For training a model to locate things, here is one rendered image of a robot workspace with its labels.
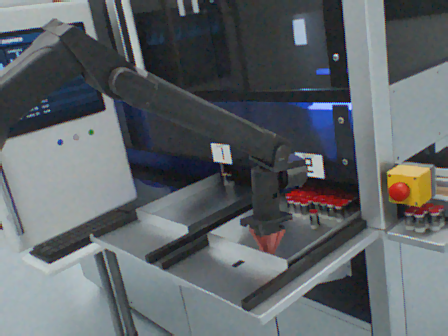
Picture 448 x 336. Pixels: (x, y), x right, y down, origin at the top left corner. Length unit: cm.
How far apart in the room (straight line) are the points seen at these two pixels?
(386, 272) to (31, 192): 111
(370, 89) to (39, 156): 108
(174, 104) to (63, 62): 19
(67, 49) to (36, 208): 107
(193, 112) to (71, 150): 97
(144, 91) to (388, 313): 84
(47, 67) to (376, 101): 67
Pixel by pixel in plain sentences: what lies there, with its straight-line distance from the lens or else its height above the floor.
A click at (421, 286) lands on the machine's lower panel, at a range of 138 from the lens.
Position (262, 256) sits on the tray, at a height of 90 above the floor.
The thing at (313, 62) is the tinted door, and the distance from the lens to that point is 113.
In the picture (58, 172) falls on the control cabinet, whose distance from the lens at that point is 169.
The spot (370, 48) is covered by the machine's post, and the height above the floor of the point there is 129.
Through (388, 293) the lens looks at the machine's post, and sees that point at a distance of 123.
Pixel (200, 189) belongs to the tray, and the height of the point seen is 89.
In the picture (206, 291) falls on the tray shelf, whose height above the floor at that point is 88.
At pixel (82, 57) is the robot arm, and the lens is 66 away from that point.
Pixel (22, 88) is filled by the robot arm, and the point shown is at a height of 136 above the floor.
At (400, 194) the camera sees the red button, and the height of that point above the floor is 100.
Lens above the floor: 139
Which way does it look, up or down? 18 degrees down
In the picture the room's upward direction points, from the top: 10 degrees counter-clockwise
